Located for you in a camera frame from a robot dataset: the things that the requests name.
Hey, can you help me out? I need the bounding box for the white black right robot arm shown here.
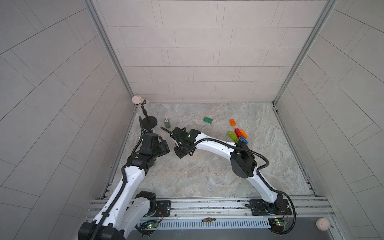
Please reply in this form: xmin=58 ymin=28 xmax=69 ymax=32
xmin=161 ymin=127 xmax=295 ymax=215

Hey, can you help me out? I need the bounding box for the beige round knob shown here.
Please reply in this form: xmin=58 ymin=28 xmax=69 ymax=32
xmin=316 ymin=218 xmax=331 ymax=232

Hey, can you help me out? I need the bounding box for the long orange lego brick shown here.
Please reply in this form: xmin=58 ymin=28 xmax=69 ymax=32
xmin=241 ymin=130 xmax=248 ymax=139

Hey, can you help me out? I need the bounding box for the brass fitting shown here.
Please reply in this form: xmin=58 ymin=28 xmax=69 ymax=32
xmin=202 ymin=218 xmax=216 ymax=223

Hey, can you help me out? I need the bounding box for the metal corner frame post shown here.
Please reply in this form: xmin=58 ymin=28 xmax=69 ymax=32
xmin=272 ymin=0 xmax=338 ymax=107

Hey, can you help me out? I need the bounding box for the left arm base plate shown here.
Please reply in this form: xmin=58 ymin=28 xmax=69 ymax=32
xmin=144 ymin=200 xmax=171 ymax=218

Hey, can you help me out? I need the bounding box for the left metal corner post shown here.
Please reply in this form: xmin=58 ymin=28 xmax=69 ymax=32
xmin=84 ymin=0 xmax=134 ymax=97

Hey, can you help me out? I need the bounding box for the dark green lego brick far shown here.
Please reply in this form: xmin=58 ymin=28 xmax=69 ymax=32
xmin=203 ymin=117 xmax=213 ymax=124

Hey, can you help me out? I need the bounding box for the right circuit board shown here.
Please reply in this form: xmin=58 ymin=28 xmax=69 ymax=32
xmin=268 ymin=218 xmax=288 ymax=234

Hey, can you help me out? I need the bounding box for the circuit board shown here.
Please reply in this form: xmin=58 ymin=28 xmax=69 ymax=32
xmin=140 ymin=220 xmax=159 ymax=231
xmin=268 ymin=218 xmax=288 ymax=234

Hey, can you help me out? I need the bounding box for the red lego brick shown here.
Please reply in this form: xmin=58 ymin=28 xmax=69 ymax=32
xmin=235 ymin=129 xmax=243 ymax=138

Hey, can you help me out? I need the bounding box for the blue lego brick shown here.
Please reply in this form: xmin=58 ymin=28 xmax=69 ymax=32
xmin=239 ymin=136 xmax=249 ymax=145

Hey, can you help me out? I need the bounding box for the left circuit board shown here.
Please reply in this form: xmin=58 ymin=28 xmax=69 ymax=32
xmin=140 ymin=220 xmax=159 ymax=231

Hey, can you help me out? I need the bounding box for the small orange lego brick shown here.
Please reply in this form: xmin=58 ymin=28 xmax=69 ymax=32
xmin=230 ymin=119 xmax=236 ymax=127

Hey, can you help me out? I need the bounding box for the green camouflage can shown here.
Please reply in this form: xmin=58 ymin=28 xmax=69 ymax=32
xmin=164 ymin=119 xmax=171 ymax=129

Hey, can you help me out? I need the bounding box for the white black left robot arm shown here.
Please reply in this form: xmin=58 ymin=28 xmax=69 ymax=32
xmin=78 ymin=133 xmax=170 ymax=240

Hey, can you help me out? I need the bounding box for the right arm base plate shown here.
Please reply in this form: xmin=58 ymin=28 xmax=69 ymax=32
xmin=245 ymin=199 xmax=293 ymax=216

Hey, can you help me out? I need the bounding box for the black microphone stand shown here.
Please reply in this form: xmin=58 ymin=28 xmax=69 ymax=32
xmin=132 ymin=96 xmax=158 ymax=131

